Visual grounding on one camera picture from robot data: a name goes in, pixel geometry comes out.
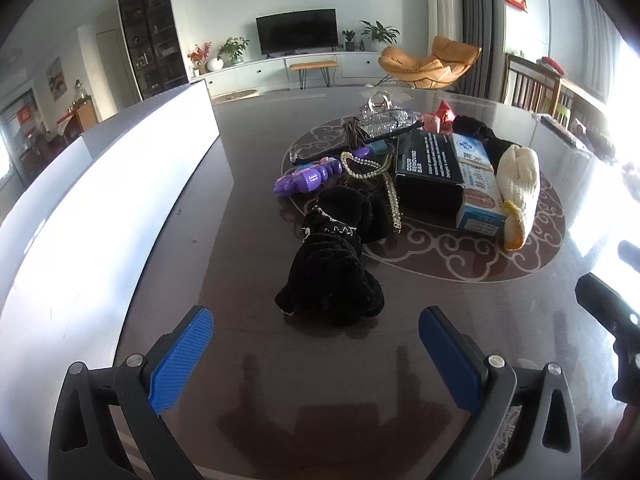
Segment black television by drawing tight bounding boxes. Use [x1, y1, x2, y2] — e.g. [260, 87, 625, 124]
[256, 8, 337, 56]

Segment dark patterned desktop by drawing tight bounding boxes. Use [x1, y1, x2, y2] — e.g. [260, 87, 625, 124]
[112, 85, 640, 480]

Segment grey curtain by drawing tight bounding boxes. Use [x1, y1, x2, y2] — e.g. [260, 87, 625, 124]
[457, 0, 506, 103]

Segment pearl necklace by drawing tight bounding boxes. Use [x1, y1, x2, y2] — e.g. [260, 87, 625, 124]
[340, 151, 403, 233]

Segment wooden side cabinet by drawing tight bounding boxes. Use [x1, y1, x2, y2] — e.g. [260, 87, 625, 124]
[65, 97, 98, 136]

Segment white television cabinet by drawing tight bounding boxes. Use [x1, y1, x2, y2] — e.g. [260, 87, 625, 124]
[200, 50, 386, 98]

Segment silver sequin bow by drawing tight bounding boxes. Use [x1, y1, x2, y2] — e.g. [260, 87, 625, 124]
[359, 110, 418, 141]

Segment framed wall painting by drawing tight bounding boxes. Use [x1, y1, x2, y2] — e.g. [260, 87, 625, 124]
[46, 57, 68, 101]

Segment white standing air conditioner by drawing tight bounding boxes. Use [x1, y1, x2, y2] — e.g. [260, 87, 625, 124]
[424, 0, 463, 51]

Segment bushy green potted plant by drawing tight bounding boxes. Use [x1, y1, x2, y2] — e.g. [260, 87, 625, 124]
[217, 36, 250, 65]

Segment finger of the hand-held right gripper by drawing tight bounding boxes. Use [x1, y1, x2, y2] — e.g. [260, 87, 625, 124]
[617, 240, 640, 267]
[575, 272, 640, 341]

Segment blue and white box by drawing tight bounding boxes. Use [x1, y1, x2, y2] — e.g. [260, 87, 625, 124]
[452, 133, 507, 237]

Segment white sofa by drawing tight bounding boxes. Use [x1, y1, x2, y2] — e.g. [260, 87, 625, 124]
[0, 80, 221, 461]

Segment dark display cabinet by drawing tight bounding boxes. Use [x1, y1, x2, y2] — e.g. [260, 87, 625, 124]
[117, 0, 191, 101]

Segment silver chain bracelet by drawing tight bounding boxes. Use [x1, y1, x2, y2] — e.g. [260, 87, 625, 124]
[302, 205, 358, 241]

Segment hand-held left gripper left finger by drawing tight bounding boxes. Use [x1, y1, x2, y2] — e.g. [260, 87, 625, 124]
[47, 305, 216, 480]

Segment red flower arrangement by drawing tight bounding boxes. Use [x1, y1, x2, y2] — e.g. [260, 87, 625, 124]
[187, 42, 212, 77]

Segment black cardboard box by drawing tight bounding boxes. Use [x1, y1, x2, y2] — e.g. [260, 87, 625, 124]
[395, 130, 468, 211]

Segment black fuzzy glove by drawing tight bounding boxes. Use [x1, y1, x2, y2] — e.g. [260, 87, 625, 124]
[452, 115, 516, 163]

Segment purple plastic toy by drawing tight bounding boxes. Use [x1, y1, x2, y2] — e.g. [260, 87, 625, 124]
[272, 156, 343, 196]

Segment large leafy potted plant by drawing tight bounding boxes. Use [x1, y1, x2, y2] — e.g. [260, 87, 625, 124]
[360, 20, 401, 52]

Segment orange lounge chair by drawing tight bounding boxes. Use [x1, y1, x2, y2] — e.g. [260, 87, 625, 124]
[378, 35, 482, 92]

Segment beige round floor mat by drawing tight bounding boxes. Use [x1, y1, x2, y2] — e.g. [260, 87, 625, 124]
[212, 89, 261, 106]

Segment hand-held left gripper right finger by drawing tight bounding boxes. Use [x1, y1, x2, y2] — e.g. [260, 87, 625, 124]
[419, 306, 583, 480]

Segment wooden dining chair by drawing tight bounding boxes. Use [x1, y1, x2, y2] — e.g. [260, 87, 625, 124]
[502, 52, 558, 113]
[550, 77, 608, 131]

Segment wooden bench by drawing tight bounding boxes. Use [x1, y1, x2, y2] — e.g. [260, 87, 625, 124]
[289, 60, 340, 90]

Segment cream knit glove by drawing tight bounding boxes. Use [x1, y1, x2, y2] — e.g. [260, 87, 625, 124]
[497, 144, 541, 251]

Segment brown cord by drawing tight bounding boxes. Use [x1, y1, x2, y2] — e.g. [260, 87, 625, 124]
[345, 115, 401, 196]

